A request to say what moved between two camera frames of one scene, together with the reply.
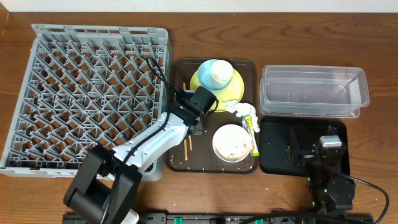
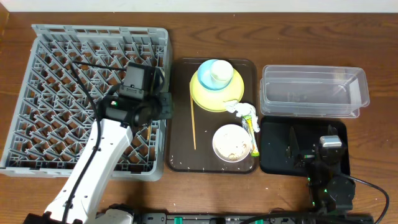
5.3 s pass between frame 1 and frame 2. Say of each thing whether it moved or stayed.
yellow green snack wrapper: stayed
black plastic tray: stayed
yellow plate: stayed
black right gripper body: stayed
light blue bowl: stayed
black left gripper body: moved
